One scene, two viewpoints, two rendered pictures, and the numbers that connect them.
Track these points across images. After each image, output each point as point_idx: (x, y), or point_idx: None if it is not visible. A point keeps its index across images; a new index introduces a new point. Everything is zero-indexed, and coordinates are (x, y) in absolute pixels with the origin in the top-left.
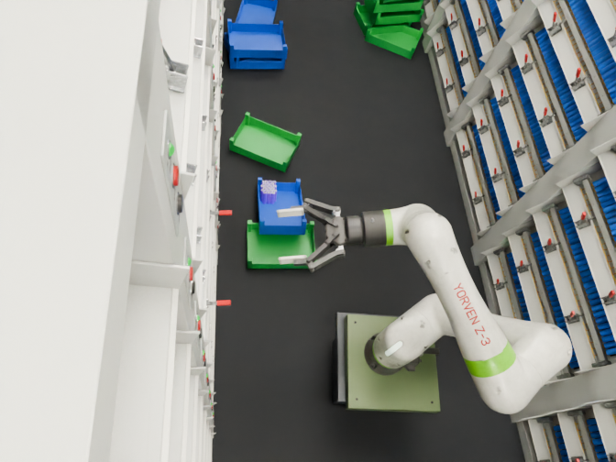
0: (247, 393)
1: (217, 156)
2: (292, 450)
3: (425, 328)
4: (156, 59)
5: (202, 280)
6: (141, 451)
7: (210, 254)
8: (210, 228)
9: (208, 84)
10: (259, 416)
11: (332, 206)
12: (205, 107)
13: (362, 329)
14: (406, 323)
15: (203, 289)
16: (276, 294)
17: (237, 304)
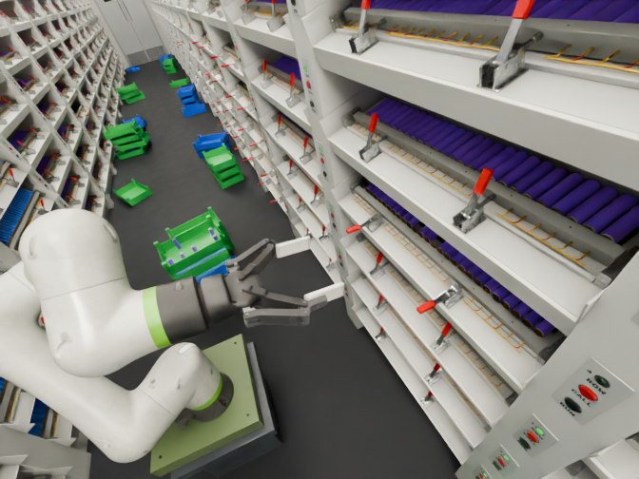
0: (339, 354)
1: (526, 381)
2: (288, 334)
3: (148, 381)
4: None
5: (327, 50)
6: None
7: (403, 267)
8: (429, 292)
9: (609, 127)
10: (322, 343)
11: (258, 314)
12: (531, 103)
13: (238, 411)
14: (172, 377)
15: (356, 156)
16: (365, 471)
17: (397, 431)
